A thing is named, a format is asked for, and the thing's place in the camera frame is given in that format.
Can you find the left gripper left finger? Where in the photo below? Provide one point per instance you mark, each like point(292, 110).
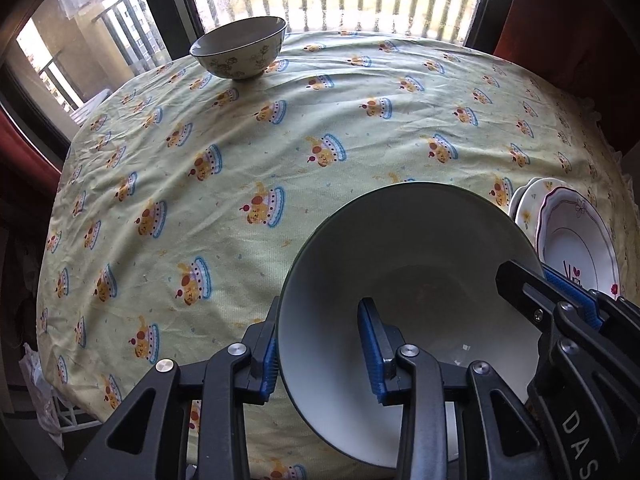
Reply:
point(147, 436)

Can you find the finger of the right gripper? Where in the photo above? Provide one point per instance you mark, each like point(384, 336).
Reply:
point(578, 296)
point(530, 294)

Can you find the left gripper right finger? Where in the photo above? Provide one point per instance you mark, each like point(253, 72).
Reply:
point(464, 421)

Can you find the red pattern white dish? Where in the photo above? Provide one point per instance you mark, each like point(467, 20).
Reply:
point(573, 240)

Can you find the beaded rim floral plate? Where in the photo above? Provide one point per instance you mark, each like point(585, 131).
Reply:
point(530, 204)

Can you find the floral bowl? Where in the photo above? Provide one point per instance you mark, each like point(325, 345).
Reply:
point(242, 49)
point(427, 254)

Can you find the large yellow flower plate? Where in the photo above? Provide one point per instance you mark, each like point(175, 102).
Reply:
point(517, 196)

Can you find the white rack with bag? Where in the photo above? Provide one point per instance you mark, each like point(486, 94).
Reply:
point(56, 415)

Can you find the yellow patterned tablecloth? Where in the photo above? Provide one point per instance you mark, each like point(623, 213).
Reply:
point(185, 197)

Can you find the red curtain right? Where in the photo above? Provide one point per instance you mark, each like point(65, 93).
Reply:
point(575, 45)

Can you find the red curtain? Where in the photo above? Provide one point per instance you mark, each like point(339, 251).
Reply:
point(19, 155)
point(575, 45)

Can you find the red curtain left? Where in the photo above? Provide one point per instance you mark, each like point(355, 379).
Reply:
point(19, 155)

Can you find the balcony railing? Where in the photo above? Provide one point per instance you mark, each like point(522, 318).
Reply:
point(112, 41)

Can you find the white air conditioner unit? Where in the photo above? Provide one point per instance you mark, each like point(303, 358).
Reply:
point(83, 112)

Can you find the black window frame post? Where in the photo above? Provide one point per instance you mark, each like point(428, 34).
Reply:
point(178, 23)

